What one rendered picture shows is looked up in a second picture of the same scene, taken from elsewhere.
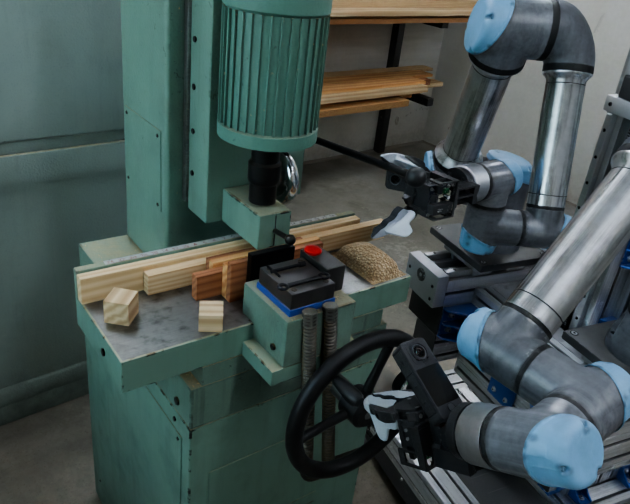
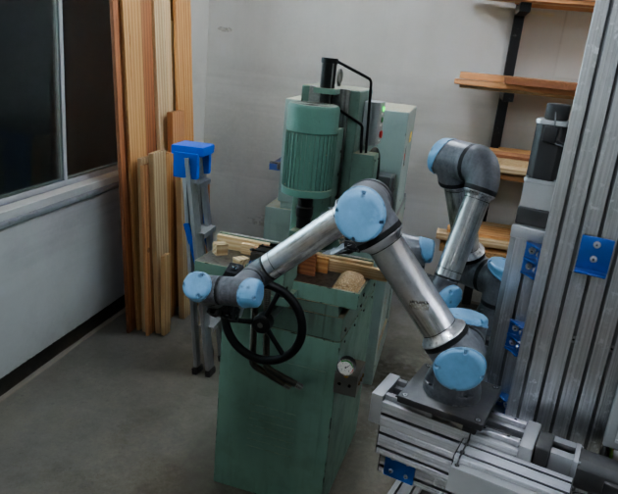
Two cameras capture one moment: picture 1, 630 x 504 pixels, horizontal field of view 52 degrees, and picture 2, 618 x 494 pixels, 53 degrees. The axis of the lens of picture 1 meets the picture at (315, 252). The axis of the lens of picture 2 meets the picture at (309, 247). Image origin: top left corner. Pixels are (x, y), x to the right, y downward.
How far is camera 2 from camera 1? 164 cm
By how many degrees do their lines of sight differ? 51
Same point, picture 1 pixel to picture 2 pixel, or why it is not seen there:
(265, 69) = (288, 155)
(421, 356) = (232, 269)
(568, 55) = (468, 177)
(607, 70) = not seen: outside the picture
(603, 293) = (493, 366)
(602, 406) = (227, 282)
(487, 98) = (450, 205)
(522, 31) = (443, 160)
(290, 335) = not seen: hidden behind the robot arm
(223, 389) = not seen: hidden behind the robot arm
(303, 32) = (302, 140)
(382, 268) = (342, 281)
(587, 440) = (198, 279)
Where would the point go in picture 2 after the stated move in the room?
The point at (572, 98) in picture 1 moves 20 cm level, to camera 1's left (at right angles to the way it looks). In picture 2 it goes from (466, 206) to (419, 189)
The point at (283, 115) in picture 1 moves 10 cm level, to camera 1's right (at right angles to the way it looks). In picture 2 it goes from (293, 177) to (309, 184)
